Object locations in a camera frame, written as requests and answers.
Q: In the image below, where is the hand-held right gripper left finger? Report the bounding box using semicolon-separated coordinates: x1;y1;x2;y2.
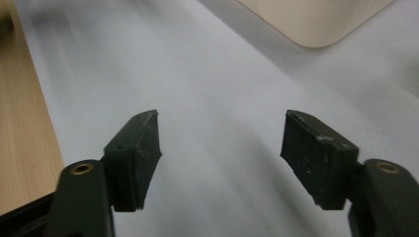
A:
48;109;163;237

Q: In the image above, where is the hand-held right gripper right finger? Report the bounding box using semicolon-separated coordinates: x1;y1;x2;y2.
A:
280;109;419;237

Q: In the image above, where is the white cloth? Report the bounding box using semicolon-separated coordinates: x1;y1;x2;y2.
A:
14;0;419;237

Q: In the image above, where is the beige tray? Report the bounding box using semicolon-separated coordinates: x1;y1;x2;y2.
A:
236;0;396;49

